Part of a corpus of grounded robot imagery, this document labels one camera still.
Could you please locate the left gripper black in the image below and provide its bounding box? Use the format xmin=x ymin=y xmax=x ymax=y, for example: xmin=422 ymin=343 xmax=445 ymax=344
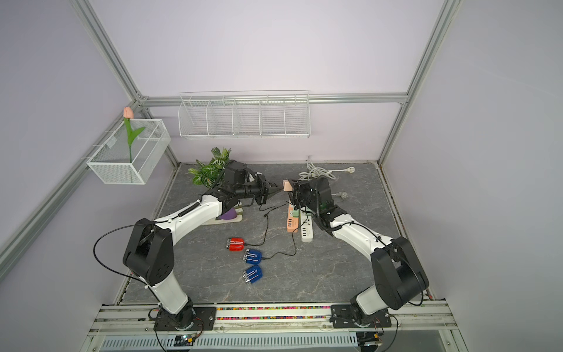
xmin=237 ymin=175 xmax=284 ymax=206

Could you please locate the black USB cable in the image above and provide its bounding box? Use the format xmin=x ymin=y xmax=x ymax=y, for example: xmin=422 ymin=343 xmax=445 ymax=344
xmin=261 ymin=210 xmax=309 ymax=261
xmin=243 ymin=202 xmax=293 ymax=247

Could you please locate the pink charger cube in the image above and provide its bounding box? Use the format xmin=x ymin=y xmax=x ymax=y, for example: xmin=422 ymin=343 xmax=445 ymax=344
xmin=283 ymin=180 xmax=294 ymax=192

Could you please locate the red electric shaver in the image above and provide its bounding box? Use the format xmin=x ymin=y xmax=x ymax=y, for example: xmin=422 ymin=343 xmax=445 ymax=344
xmin=226 ymin=237 xmax=245 ymax=252

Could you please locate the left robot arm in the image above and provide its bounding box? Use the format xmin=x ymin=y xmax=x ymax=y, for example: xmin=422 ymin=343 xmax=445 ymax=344
xmin=101 ymin=160 xmax=284 ymax=330

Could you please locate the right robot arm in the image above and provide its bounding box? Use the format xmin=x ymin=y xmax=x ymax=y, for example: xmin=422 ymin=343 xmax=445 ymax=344
xmin=284 ymin=177 xmax=430 ymax=326

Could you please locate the potted green plant black vase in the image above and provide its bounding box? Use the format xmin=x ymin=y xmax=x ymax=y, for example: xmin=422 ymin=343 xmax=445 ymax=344
xmin=189 ymin=147 xmax=232 ymax=189

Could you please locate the white power strip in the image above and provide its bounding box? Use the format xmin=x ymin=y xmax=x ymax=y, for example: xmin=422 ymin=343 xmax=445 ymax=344
xmin=300 ymin=213 xmax=314 ymax=243

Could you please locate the cream hand-shaped holder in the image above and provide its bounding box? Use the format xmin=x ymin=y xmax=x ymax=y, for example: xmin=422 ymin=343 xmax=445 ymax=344
xmin=205 ymin=208 xmax=243 ymax=225

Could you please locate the orange power strip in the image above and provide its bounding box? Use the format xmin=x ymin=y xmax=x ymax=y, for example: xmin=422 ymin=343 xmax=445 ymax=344
xmin=287 ymin=203 xmax=301 ymax=233

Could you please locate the pink artificial tulip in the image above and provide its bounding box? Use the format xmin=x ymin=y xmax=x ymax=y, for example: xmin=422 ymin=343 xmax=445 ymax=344
xmin=123 ymin=107 xmax=145 ymax=163

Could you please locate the white power cord bundle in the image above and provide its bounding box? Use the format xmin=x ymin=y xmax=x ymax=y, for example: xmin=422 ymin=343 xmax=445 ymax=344
xmin=298 ymin=155 xmax=356 ymax=199

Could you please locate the long white wire shelf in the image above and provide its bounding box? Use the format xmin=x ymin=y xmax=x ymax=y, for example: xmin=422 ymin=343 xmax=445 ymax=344
xmin=177 ymin=90 xmax=311 ymax=139

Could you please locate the white wire basket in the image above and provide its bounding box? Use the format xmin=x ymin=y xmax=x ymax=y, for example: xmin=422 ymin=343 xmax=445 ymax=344
xmin=87 ymin=119 xmax=171 ymax=185

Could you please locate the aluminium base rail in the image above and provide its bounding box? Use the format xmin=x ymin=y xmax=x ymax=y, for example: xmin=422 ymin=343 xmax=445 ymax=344
xmin=89 ymin=301 xmax=458 ymax=335

